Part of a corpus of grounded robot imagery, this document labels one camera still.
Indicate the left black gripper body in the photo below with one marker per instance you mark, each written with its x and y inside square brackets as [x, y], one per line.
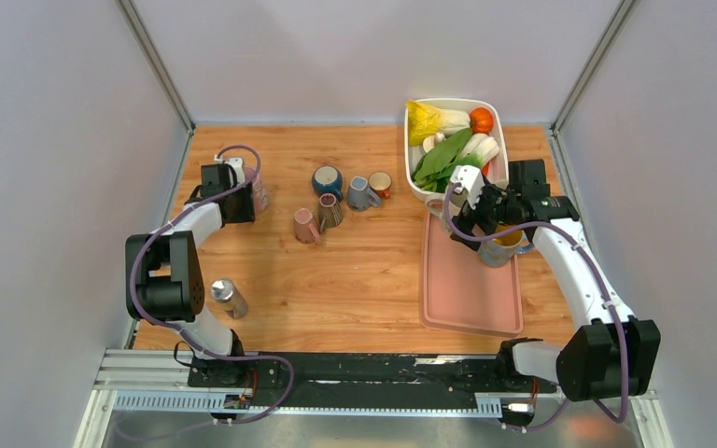
[243, 206]

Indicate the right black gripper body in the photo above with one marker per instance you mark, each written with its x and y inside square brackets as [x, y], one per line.
[492, 209]

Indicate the pink upside-down mug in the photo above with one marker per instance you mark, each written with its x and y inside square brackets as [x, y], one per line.
[260, 195]

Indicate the blue butterfly mug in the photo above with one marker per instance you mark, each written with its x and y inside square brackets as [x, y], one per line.
[497, 252]

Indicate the dark blue round mug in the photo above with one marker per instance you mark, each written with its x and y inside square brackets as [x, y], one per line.
[328, 180]

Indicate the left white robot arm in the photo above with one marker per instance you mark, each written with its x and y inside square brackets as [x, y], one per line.
[164, 280]

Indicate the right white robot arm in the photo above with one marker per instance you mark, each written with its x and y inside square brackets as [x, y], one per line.
[612, 352]

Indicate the small pink dotted mug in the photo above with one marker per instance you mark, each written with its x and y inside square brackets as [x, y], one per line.
[306, 228]

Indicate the small brown mug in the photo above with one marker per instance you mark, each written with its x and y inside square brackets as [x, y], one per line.
[329, 214]

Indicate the orange small mug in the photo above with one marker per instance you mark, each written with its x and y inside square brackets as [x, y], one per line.
[380, 183]

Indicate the grey-blue dotted mug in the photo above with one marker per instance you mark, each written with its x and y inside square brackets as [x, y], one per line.
[360, 197]

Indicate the white bok choy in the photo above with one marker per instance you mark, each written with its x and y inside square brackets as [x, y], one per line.
[478, 151]

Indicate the green leafy vegetable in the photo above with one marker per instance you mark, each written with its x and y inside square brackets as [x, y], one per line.
[440, 162]

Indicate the silver metal bottle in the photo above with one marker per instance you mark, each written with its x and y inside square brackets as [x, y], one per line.
[225, 292]

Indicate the small orange pumpkin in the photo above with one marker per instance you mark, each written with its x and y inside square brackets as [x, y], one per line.
[482, 120]

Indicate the white vegetable bin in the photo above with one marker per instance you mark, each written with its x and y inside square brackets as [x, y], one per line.
[499, 171]

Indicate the white mushroom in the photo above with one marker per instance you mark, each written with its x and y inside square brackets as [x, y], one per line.
[430, 142]

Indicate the pink plastic tray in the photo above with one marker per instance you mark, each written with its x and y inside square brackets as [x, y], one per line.
[459, 293]

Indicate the yellow napa cabbage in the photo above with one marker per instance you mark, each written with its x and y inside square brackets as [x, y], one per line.
[425, 120]

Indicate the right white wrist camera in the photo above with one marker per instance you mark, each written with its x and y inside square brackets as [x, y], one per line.
[467, 183]

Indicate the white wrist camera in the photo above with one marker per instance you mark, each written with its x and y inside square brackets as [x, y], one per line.
[235, 168]
[467, 183]

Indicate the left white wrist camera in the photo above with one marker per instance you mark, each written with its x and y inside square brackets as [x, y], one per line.
[235, 168]

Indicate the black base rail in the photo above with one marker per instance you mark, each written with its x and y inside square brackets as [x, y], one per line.
[364, 380]

